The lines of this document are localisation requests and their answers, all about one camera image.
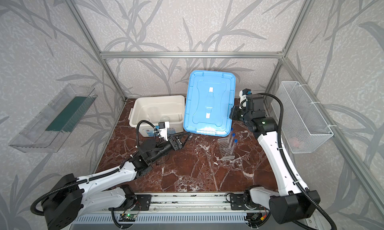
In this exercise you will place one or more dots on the light blue bin lid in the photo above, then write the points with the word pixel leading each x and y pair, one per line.
pixel 210 97

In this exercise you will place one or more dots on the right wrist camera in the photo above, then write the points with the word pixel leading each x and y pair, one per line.
pixel 243 97

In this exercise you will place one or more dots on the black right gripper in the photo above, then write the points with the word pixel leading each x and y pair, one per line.
pixel 234 113

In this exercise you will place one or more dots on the small white ceramic dish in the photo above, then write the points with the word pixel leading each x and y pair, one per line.
pixel 164 119

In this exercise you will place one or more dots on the white plastic storage bin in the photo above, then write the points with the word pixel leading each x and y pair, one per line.
pixel 159 109

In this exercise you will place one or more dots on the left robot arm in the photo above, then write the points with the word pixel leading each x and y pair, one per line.
pixel 73 197

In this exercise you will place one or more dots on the aluminium front rail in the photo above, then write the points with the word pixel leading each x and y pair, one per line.
pixel 178 202

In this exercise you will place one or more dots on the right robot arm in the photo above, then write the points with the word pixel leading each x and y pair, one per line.
pixel 293 201

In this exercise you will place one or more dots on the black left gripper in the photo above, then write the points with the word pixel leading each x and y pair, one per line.
pixel 174 141

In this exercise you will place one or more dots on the clear acrylic test tube rack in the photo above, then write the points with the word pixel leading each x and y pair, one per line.
pixel 226 152

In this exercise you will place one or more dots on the clear wall shelf green liner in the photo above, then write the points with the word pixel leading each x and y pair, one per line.
pixel 48 131

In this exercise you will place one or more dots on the pink object in basket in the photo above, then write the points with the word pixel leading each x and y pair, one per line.
pixel 295 143

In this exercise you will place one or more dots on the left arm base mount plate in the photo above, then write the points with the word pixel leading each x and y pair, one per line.
pixel 136 203

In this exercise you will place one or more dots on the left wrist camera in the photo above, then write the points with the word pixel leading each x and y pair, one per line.
pixel 163 130

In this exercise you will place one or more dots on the white wire mesh basket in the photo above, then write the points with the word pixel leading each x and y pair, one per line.
pixel 302 118

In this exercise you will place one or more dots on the clear plastic measuring beaker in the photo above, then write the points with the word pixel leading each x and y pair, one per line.
pixel 153 114

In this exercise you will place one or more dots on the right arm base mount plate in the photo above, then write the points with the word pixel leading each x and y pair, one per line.
pixel 239 202

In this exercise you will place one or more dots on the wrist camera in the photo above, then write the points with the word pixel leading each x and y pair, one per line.
pixel 163 130
pixel 243 97

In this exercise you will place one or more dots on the green circuit board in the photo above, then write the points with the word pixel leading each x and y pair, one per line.
pixel 126 217

